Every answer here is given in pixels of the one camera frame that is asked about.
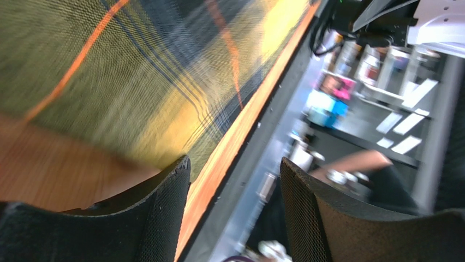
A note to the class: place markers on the person forearm in background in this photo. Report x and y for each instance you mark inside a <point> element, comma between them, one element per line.
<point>362,161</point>

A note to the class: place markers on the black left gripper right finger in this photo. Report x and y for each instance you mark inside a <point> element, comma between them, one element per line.
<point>325,224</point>

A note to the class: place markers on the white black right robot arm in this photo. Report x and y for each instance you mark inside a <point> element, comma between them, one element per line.
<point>435,25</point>

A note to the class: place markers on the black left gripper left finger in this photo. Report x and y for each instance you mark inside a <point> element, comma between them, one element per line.
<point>140,224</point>

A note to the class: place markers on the yellow black plaid shirt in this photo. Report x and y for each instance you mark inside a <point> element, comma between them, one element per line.
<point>148,80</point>

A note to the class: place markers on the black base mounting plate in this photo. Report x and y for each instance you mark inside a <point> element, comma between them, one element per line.
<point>231,214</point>

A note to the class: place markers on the background shelf with boxes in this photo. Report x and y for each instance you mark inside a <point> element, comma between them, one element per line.
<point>391,98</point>

